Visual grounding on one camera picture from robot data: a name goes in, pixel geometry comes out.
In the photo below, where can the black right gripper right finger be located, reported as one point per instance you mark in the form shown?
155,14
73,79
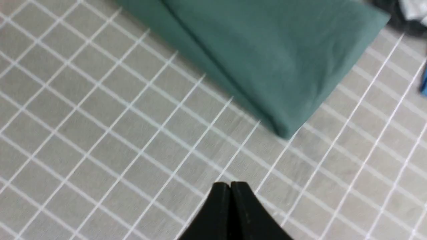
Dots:
250,220

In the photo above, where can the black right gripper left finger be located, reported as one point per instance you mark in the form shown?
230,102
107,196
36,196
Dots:
211,222

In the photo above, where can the green long-sleeved shirt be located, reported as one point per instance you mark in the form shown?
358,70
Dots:
279,59

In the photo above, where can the blue shirt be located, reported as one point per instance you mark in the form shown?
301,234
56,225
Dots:
423,86

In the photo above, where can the white crumpled shirt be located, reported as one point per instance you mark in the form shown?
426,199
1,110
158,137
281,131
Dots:
414,10

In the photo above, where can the grey checkered tablecloth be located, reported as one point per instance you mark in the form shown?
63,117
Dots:
108,133

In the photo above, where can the black garment under pile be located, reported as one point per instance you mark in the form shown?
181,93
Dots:
397,21

